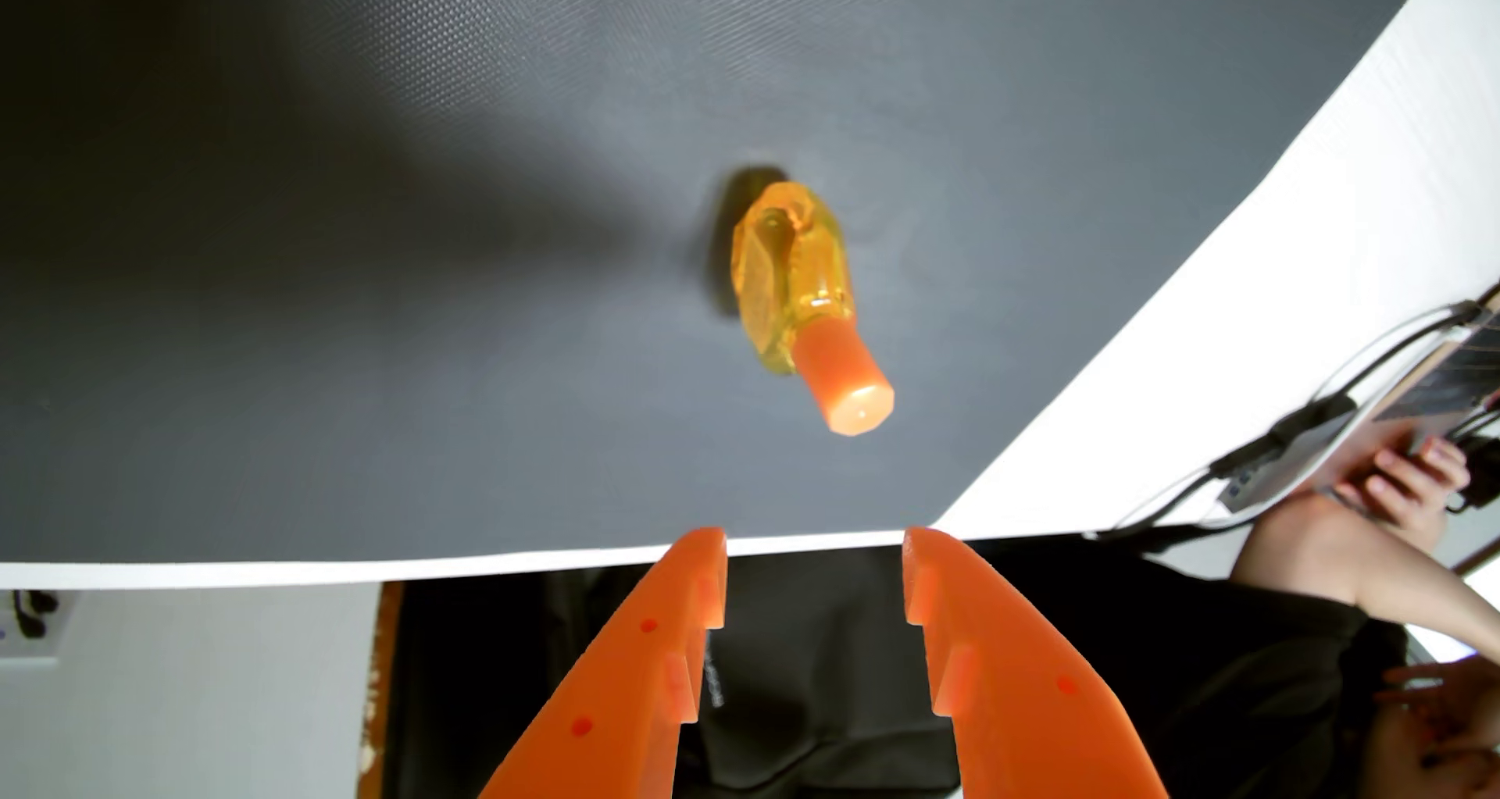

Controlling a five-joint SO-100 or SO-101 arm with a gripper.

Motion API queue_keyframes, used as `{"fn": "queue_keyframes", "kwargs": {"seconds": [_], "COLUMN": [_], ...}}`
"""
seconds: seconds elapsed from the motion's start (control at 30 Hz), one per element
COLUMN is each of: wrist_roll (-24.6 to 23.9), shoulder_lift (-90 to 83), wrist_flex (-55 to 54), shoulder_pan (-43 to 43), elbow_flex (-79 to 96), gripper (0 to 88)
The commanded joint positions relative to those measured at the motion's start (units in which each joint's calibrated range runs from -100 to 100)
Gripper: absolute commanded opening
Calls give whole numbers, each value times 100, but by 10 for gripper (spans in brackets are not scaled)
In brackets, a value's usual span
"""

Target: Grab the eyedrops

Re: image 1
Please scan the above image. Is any dark grey textured mat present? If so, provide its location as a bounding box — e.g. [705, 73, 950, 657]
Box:
[0, 0, 1443, 566]

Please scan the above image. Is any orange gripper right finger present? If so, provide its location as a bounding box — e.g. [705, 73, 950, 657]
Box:
[902, 527, 1170, 799]

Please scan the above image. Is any thin black cable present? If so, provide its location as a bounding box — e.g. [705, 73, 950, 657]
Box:
[1336, 301, 1484, 408]

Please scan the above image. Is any black bag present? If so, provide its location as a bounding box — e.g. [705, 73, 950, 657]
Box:
[387, 547, 974, 799]

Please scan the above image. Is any yellow eyedrops bottle orange cap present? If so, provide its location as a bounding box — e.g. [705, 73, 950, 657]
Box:
[729, 180, 898, 438]

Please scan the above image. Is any small black box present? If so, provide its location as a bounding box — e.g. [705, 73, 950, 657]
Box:
[1451, 433, 1500, 513]

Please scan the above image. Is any person's left hand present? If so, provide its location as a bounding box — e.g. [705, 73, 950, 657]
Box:
[1374, 654, 1500, 768]

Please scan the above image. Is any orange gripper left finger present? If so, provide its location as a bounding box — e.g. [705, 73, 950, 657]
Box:
[480, 527, 729, 799]

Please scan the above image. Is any black cable adapter hub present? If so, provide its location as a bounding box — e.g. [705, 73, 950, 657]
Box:
[1210, 394, 1361, 515]

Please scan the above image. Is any brown wooden table leg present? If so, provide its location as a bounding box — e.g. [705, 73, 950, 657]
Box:
[357, 582, 407, 799]

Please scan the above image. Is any person's right hand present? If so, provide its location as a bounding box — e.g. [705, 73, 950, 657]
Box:
[1336, 433, 1473, 555]

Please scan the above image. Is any silver laptop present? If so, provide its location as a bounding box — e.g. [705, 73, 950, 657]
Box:
[1295, 289, 1500, 501]

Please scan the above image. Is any white wall socket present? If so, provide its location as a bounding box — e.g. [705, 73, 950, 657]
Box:
[0, 588, 63, 662]

